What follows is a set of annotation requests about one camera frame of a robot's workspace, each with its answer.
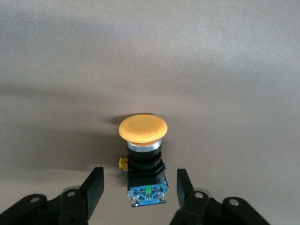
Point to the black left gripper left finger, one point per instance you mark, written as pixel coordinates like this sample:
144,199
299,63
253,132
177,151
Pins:
70,206

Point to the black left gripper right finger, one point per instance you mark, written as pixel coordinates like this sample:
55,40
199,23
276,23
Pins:
199,211

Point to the orange mushroom push button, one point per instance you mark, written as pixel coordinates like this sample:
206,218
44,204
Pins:
143,131

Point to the brown table mat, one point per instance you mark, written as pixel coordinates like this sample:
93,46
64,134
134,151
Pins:
70,70

